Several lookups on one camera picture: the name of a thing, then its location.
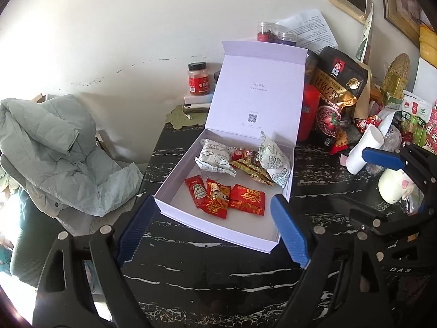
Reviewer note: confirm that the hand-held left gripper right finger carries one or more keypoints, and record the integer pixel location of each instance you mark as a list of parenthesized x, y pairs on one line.
[(288, 232)]

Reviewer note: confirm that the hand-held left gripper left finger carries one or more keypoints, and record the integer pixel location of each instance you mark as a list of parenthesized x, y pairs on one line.
[(135, 232)]

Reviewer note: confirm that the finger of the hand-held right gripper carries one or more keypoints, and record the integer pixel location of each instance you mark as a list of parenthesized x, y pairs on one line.
[(380, 157), (375, 222)]

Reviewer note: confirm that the red gold print packet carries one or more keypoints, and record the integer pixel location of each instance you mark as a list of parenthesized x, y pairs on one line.
[(247, 200), (215, 201)]

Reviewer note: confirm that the gold foil snack packet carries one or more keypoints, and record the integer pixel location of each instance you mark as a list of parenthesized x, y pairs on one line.
[(261, 176), (244, 166)]

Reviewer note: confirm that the white bread packet green print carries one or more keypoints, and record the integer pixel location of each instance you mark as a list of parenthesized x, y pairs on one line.
[(275, 160), (215, 157)]

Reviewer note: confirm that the red ketchup sachet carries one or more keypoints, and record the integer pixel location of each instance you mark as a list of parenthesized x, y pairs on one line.
[(196, 191)]

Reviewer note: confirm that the small red candy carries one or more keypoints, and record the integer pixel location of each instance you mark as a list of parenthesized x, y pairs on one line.
[(239, 153), (250, 154)]

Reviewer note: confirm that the white hinged-lid gift box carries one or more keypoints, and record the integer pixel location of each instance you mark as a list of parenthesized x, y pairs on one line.
[(252, 85)]

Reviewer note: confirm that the white paper cup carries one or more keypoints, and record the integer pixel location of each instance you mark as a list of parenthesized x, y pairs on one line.
[(363, 150)]

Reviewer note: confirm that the white mug with pink print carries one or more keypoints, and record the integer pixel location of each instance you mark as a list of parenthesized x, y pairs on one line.
[(392, 186)]

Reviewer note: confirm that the red lion print packet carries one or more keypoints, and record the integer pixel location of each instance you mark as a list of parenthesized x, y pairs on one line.
[(367, 124)]

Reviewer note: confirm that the green snack packet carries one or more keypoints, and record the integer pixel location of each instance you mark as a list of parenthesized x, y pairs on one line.
[(414, 128)]

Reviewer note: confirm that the leaf pattern seat cushion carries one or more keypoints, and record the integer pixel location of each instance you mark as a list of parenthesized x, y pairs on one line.
[(85, 223)]

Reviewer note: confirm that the white carton with round logos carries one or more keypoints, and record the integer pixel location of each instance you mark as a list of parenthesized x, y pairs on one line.
[(416, 106)]

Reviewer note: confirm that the black and gold oatmeal bag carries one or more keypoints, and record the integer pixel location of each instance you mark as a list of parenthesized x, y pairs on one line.
[(338, 85)]

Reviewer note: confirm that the red box behind lid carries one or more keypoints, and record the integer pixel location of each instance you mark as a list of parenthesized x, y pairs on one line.
[(309, 112)]

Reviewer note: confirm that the straw woven disc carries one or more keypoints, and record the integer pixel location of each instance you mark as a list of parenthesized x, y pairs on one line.
[(397, 71)]

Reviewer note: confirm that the chair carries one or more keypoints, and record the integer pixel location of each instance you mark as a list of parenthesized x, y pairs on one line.
[(105, 143)]

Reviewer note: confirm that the white cardboard box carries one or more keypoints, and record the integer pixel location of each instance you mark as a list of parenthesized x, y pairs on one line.
[(426, 75)]

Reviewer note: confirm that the pale green puffer jacket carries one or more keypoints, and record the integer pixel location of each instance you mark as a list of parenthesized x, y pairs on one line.
[(51, 150)]

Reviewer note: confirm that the green cloud-shaped coaster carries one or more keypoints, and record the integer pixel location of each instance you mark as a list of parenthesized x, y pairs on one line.
[(177, 119)]

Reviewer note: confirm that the green and white pouch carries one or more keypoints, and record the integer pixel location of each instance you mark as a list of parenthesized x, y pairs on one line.
[(364, 37)]

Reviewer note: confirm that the yellow bag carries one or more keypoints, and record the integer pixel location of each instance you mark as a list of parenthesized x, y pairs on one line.
[(429, 46)]

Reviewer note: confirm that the white power bank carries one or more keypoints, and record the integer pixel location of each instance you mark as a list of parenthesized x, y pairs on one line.
[(196, 107)]

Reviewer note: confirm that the printed paper sheet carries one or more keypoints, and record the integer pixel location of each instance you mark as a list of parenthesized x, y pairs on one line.
[(314, 29)]

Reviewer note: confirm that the white flat box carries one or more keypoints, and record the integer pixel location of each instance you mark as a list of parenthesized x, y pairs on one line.
[(198, 99)]

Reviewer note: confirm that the clear plastic jar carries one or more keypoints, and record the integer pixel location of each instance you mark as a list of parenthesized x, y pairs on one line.
[(286, 36)]

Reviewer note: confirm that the dark framed picture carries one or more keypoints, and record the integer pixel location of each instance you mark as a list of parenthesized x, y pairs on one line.
[(406, 0)]

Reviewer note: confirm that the red-label spice jar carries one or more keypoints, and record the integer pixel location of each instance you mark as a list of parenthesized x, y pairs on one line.
[(198, 82)]

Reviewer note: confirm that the clear jar of dried flowers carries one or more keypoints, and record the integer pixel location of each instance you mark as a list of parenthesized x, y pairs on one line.
[(266, 32)]

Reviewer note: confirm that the small dark-lid jar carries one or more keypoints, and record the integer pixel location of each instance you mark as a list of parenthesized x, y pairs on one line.
[(216, 78)]

